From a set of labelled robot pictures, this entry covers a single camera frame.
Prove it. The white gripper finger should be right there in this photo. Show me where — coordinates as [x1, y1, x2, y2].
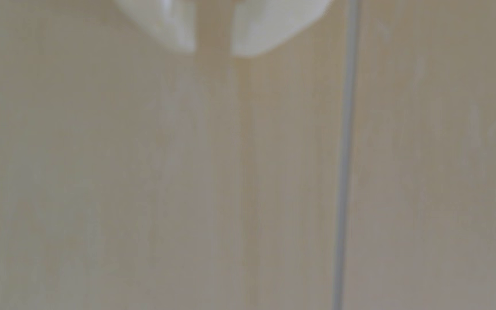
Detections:
[112, 0, 197, 53]
[232, 0, 333, 57]

